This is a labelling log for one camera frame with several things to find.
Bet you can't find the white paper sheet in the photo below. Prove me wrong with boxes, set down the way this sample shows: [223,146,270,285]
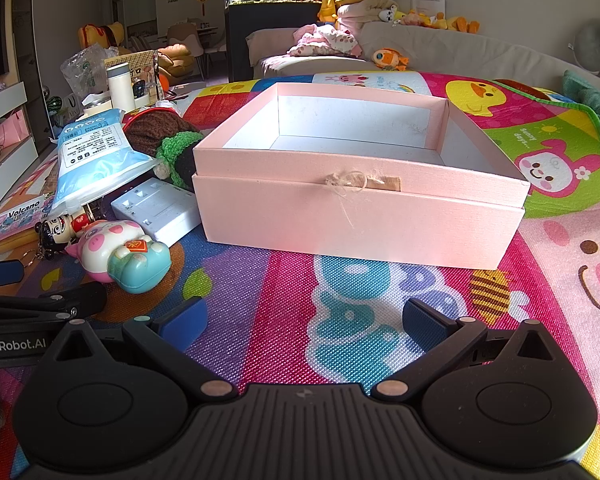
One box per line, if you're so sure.
[411,0,447,16]

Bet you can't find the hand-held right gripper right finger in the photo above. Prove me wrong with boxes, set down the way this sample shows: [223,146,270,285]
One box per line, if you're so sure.
[370,298,561,404]

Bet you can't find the pink pillow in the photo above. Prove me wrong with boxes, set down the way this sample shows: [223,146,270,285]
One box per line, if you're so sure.
[336,0,396,23]

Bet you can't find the pink and teal pig toy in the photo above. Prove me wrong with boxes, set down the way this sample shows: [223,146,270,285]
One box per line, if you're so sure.
[65,219,172,295]

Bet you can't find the pink floral clothes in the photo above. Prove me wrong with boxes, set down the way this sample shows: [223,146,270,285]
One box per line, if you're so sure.
[286,24,363,58]

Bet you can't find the white plastic case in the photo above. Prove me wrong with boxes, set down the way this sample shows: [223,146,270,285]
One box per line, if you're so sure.
[111,177,202,248]

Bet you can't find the teal cloth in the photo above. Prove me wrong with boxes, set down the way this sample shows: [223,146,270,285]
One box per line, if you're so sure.
[562,70,600,126]

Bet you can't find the brown and green knitted toy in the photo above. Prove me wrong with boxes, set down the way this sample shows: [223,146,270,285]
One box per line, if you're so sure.
[124,105,204,192]

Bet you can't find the woven basket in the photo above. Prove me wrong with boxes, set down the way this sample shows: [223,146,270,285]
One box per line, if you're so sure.
[104,50,166,103]

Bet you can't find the orange fish plush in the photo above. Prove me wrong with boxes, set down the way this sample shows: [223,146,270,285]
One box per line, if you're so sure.
[371,47,410,72]

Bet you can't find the beige dining chair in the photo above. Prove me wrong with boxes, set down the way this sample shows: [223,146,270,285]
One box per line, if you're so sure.
[167,24,208,81]

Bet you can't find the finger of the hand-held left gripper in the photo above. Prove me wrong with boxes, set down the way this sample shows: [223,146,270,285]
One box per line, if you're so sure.
[0,281,108,322]
[0,259,25,292]

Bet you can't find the row of orange plush toys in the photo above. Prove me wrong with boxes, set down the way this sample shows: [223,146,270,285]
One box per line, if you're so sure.
[405,10,481,33]

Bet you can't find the grey plush toy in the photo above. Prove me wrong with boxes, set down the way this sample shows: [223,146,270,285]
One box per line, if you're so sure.
[575,19,600,66]

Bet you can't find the white thermos bottle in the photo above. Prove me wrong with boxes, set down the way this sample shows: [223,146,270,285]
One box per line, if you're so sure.
[106,62,137,113]

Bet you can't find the pink gift bag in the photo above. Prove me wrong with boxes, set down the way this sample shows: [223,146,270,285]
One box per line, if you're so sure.
[0,110,28,148]

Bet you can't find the blue wet wipes packet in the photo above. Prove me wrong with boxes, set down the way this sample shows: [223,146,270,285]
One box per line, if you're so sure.
[50,110,162,213]

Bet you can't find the small doll keychain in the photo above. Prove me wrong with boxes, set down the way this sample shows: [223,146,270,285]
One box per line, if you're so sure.
[34,210,97,261]

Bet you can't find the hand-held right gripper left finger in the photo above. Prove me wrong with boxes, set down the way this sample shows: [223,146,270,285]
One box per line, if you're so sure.
[41,296,240,403]

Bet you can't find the white duck plush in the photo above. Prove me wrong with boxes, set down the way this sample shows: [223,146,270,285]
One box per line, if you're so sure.
[378,4,413,23]

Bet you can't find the black fish tank stand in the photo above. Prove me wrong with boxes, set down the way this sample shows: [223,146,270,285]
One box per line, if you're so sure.
[224,2,338,81]

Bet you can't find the pink cardboard box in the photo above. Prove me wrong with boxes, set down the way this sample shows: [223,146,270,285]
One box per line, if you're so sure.
[192,81,532,271]

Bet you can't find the colourful cartoon play mat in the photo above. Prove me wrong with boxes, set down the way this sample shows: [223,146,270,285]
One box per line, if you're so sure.
[0,71,600,480]

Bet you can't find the clear plastic bag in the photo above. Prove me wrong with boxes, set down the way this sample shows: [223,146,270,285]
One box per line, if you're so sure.
[61,44,118,106]

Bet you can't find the white television cabinet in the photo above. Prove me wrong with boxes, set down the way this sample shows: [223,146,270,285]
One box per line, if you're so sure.
[0,80,48,226]

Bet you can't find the grey sofa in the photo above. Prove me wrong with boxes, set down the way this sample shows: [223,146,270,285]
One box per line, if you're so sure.
[245,22,600,126]

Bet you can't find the pink printed card packet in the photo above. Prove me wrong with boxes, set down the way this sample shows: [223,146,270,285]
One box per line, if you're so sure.
[0,195,56,251]

